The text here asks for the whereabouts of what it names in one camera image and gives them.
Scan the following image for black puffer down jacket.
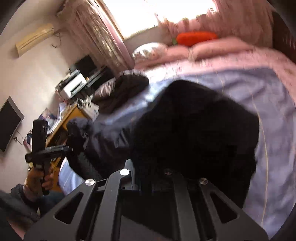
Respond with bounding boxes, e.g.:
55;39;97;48
66;80;259;207

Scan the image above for left hand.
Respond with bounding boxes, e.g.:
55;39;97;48
23;167;54;202

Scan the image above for yellow wooden desk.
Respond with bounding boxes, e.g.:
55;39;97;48
46;103;86;192

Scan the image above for lavender plaid bed sheet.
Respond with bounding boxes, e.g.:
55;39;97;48
58;67;296;239

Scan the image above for white printer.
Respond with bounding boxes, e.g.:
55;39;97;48
55;70;87;100

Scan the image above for dark brown folded jacket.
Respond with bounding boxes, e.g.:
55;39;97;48
92;73;149;114

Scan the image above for black computer monitor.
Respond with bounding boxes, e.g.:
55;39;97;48
69;55;97;78

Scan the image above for pink floral curtain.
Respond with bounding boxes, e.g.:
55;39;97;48
59;1;134;74

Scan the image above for white floral pillow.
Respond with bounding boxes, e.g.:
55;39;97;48
132;42;168;63

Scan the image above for pink bed cover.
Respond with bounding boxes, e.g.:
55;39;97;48
135;37;295;98

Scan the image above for orange carrot plush pillow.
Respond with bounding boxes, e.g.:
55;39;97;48
171;31;218;47

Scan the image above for wall-mounted flat television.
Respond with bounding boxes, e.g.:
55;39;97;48
0;96;24;153

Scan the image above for cream wall air conditioner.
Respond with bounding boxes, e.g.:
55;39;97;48
15;24;54;57

